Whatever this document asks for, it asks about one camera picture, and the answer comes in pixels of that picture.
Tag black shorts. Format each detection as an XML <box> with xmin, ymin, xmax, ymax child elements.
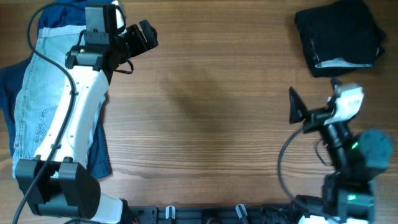
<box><xmin>294</xmin><ymin>1</ymin><xmax>387</xmax><ymax>78</ymax></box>

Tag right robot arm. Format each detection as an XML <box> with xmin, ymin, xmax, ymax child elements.
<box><xmin>281</xmin><ymin>78</ymin><xmax>394</xmax><ymax>223</ymax></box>

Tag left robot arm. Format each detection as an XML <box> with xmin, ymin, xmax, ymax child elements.
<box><xmin>16</xmin><ymin>2</ymin><xmax>158</xmax><ymax>223</ymax></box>

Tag dark blue garment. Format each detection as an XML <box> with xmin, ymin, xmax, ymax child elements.
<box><xmin>0</xmin><ymin>0</ymin><xmax>120</xmax><ymax>181</ymax></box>

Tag light denim shorts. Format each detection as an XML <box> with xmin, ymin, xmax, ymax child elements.
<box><xmin>11</xmin><ymin>24</ymin><xmax>108</xmax><ymax>178</ymax></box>

